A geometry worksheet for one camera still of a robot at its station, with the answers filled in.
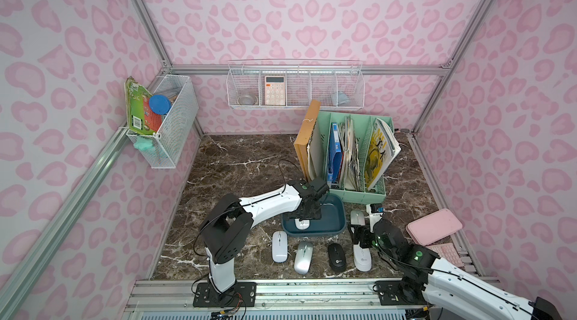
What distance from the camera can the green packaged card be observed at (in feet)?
2.22

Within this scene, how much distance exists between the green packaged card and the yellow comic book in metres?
0.79

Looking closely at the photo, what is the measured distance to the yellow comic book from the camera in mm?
829

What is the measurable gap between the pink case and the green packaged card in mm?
982

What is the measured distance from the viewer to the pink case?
85cm

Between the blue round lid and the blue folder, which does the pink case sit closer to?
the blue folder

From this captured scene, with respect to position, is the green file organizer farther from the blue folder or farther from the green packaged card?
the green packaged card
